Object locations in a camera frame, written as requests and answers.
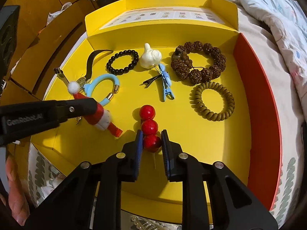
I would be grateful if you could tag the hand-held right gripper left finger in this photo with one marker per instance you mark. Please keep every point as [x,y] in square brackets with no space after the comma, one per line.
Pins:
[138,148]

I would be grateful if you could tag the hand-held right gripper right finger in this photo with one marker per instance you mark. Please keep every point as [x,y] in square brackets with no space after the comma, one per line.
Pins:
[164,148]

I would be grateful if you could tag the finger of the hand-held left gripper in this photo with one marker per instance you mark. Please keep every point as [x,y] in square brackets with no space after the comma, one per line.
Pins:
[81,107]

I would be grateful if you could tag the gold dangle earring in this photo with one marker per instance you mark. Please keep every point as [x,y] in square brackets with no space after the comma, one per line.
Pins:
[78,120]

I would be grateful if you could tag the red santa hat hair clip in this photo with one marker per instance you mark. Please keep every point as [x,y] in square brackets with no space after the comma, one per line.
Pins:
[103,120]

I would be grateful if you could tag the yellow cardboard box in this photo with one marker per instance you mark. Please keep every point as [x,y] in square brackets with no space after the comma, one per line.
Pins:
[182,124]

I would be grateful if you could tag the red bead hair stick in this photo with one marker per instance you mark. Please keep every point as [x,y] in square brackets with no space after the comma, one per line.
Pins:
[147,112]

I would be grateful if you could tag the person's left hand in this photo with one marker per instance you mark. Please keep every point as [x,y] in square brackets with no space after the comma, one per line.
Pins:
[15,191]

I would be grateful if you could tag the blue flower hair clip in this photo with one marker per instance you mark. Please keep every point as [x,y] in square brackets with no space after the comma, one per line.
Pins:
[165,86]

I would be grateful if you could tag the white garlic spring hair clip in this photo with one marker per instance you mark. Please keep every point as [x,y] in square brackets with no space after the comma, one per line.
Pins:
[150,57]

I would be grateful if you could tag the white plastic bag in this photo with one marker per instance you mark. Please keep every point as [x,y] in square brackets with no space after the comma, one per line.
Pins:
[56,14]

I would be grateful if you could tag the leaf print bed sheet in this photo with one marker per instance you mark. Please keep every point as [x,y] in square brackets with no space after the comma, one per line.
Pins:
[275,81]

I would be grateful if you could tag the white floral quilt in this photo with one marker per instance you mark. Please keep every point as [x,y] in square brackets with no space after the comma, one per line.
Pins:
[275,9]

